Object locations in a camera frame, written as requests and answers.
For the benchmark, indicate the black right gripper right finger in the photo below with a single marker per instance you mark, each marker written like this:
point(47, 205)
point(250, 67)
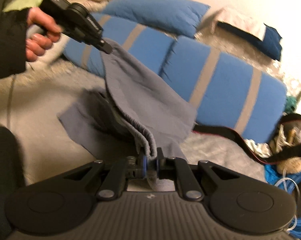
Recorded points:
point(236, 201)

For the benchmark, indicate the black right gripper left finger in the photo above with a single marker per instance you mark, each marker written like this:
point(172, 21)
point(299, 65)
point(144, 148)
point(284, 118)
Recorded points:
point(61, 203)

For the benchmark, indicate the grey sweatpants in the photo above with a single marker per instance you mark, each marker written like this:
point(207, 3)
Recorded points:
point(136, 113)

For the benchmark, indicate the black sleeve forearm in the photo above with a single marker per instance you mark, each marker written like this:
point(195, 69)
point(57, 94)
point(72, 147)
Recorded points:
point(13, 27)

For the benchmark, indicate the person's left hand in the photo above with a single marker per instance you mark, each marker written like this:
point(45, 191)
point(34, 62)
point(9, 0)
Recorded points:
point(41, 41)

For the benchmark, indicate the brown teddy bear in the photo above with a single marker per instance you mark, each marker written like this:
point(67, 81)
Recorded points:
point(289, 166)

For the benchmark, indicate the black belt red edge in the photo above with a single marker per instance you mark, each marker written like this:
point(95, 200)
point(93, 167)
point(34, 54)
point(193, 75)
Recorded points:
point(287, 153)

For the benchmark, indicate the blue striped pillow left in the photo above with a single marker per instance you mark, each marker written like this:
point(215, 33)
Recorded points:
point(146, 44)

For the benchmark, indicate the blue striped pillow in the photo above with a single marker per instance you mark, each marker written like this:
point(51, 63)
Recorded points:
point(225, 90)
point(146, 44)

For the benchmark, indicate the quilted white bedspread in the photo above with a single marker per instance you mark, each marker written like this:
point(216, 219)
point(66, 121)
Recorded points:
point(31, 102)

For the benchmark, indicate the plain blue pillow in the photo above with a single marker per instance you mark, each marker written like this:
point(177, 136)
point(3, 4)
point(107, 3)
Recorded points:
point(180, 17)

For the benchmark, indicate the blue striped pillow right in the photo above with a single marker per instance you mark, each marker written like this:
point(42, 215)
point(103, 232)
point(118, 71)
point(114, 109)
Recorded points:
point(225, 90)

